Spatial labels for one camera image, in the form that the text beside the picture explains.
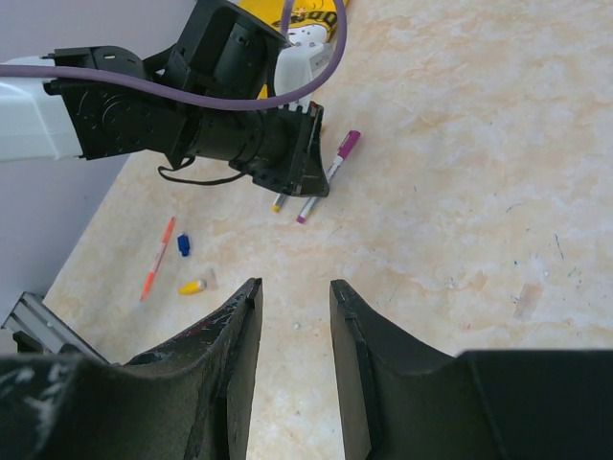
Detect yellow pen cap left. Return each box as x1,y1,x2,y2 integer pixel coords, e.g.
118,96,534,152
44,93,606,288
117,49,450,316
178,280,207,296

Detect white pen yellow tip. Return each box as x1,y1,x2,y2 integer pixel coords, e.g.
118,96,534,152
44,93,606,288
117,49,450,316
272,194,288,213

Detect blue pen cap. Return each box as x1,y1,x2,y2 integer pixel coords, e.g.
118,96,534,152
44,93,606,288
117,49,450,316
177,233,191,257

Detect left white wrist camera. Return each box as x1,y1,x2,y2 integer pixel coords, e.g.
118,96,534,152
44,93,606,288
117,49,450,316
274,24,332,96

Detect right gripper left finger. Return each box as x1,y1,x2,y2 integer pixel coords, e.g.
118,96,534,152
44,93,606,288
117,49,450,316
1,278,262,459

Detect white pen red marks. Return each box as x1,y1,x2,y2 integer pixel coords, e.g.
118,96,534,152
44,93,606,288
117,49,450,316
296,156,344,224

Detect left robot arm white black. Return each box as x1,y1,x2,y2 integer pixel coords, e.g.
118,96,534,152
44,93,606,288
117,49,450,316
1,1,329,196

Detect purple pen cap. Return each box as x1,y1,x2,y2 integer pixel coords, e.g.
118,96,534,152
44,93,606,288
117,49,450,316
337,130,361,160

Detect orange white pen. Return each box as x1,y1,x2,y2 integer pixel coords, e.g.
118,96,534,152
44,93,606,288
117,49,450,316
140,217,176,302

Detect yellow folded shirt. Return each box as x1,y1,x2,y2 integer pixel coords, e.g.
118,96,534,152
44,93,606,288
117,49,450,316
238,1,349,108

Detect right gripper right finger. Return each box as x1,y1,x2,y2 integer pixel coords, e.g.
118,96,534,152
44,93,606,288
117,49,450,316
329,280,612,459

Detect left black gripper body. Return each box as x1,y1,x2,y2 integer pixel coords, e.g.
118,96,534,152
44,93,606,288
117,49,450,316
229,103,329,197

